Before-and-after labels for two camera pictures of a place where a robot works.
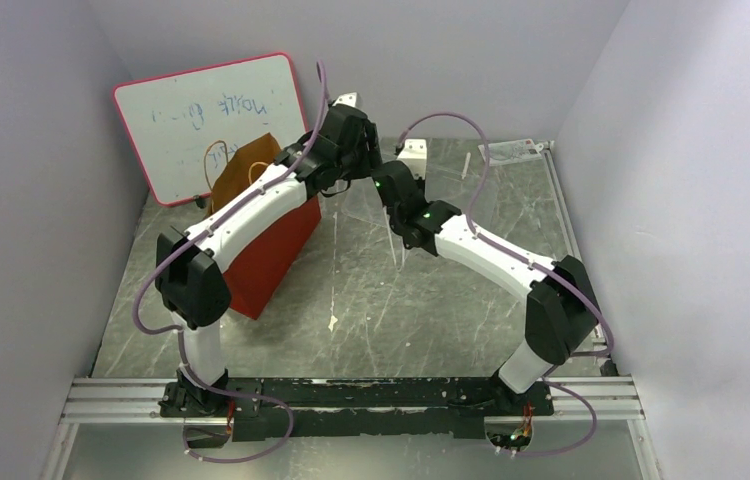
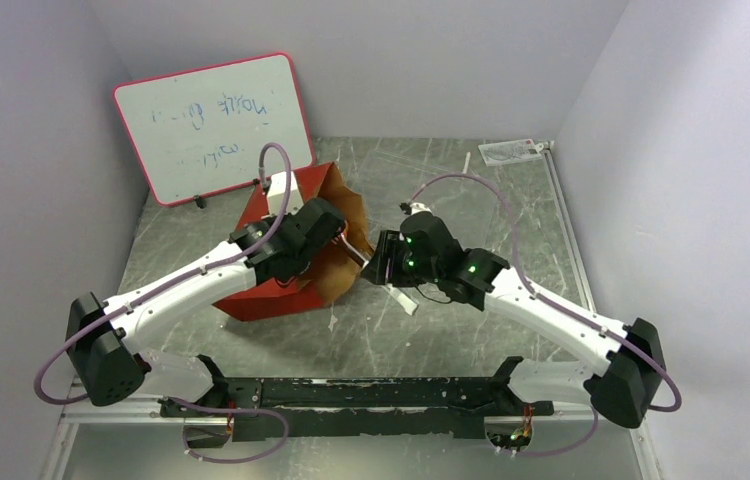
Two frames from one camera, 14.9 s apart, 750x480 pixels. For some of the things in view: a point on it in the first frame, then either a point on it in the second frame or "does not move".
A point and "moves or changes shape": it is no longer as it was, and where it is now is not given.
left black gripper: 373,155 -> 271,219
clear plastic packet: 508,152 does not move
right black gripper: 399,183 -> 382,258
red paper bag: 253,280 moves or changes shape
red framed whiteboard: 182,124 does not move
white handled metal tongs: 393,252 moves or changes shape
